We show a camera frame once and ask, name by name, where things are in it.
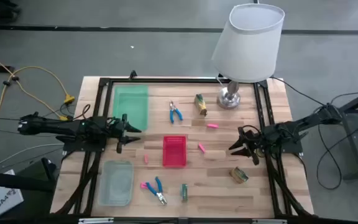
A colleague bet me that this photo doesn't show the green yellow crayon box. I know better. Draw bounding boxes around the green yellow crayon box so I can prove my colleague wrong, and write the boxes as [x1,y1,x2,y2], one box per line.
[229,166,249,184]
[194,93,208,117]

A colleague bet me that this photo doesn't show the silver table lamp white shade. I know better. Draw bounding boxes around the silver table lamp white shade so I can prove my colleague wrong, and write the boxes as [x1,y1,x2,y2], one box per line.
[211,2,286,110]

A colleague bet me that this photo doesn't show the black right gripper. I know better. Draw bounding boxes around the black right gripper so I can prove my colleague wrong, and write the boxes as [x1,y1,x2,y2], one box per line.
[228,126,262,166]

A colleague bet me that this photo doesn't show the black cable to arm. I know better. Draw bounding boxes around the black cable to arm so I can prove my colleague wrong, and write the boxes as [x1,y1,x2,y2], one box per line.
[270,76,328,108]

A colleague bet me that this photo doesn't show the black metal stand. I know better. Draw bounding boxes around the black metal stand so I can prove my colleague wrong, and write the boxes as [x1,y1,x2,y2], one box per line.
[0,157,58,192]

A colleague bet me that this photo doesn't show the clear plastic bin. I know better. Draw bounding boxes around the clear plastic bin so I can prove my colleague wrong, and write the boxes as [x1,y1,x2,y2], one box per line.
[97,160,135,207]

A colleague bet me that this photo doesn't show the silver aluminium bar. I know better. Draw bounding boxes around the silver aluminium bar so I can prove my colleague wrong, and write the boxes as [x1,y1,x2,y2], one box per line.
[78,217,114,224]
[252,218,287,224]

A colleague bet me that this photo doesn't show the black looped floor cable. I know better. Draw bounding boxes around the black looped floor cable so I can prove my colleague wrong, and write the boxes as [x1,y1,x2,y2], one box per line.
[316,118,358,190]

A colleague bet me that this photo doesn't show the green translucent plastic bin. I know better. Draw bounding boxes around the green translucent plastic bin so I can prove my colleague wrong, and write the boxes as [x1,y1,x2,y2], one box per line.
[112,84,150,131]

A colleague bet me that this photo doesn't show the red slotted plastic basket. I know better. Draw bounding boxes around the red slotted plastic basket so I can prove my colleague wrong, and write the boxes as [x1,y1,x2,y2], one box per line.
[162,135,188,168]

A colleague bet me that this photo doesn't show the blue-handled pliers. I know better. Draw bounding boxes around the blue-handled pliers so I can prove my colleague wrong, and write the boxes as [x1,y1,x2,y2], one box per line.
[145,176,168,206]
[168,100,184,124]

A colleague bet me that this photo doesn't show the yellow extension cable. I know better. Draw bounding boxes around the yellow extension cable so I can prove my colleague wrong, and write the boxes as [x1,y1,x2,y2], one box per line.
[0,50,76,139]

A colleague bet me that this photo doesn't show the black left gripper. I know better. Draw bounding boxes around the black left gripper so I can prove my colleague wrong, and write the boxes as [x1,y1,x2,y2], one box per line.
[106,113,142,155]

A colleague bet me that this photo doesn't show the white floor cable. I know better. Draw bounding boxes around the white floor cable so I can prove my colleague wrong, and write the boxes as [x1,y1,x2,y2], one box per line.
[0,142,65,172]

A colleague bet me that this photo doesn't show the black metal side table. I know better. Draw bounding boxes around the black metal side table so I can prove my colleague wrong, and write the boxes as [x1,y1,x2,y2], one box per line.
[328,85,358,181]

